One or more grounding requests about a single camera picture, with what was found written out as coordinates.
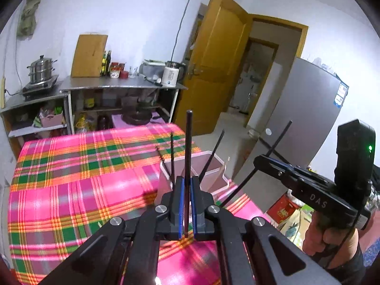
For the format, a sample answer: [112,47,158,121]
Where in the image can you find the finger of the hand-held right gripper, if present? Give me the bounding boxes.
[253,154,299,183]

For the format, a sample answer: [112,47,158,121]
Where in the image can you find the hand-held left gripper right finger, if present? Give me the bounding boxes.
[191,176,342,285]

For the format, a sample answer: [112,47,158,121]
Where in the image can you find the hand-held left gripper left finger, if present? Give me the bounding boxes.
[38,176,186,285]

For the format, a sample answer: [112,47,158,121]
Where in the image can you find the pink utensil holder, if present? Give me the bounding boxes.
[158,151,231,197]

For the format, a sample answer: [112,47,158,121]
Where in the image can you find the black chopstick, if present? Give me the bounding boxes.
[199,130,225,183]
[186,110,194,238]
[221,120,293,208]

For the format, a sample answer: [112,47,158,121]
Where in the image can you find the person's right hand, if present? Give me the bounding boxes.
[302,212,361,262]

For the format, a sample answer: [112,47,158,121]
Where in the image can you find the red cardboard box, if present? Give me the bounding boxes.
[266,194,301,224]

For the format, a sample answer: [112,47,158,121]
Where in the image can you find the thin dark chopstick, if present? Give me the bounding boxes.
[169,131,176,183]

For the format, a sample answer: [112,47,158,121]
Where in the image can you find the grey refrigerator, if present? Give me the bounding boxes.
[233,57,350,221]

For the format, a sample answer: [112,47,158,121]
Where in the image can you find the black wok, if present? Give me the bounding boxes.
[121,102,163,126]

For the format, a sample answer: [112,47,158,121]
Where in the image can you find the yellow wooden door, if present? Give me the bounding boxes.
[173,0,253,136]

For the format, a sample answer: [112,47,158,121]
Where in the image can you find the pink plaid tablecloth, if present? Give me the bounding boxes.
[7,123,278,285]

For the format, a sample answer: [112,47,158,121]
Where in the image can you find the yellow oil bottle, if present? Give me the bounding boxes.
[75,116,90,133]

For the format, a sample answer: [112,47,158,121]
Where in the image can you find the white electric kettle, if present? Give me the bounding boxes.
[161,61,186,88]

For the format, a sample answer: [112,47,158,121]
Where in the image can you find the large steel counter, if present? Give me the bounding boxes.
[60,76,189,135]

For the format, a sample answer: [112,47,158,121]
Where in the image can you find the white countertop appliance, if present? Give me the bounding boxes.
[139,60,166,80]

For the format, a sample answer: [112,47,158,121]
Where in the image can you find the red lidded jars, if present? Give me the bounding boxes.
[109,62,129,79]

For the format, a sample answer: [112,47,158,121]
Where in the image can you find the pink storage box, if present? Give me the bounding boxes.
[39,107,66,129]

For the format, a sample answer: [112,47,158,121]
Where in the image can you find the wooden cutting board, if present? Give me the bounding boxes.
[70,33,109,78]

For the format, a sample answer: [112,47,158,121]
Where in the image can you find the gas stove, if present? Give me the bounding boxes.
[21,76,60,97]

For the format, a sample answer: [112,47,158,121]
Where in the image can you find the small steel counter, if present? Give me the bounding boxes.
[0,90,71,158]

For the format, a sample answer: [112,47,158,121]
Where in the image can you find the steel steamer pot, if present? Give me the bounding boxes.
[27,55,57,84]

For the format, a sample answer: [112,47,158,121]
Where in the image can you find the wall power cable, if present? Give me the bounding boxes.
[170,0,197,62]

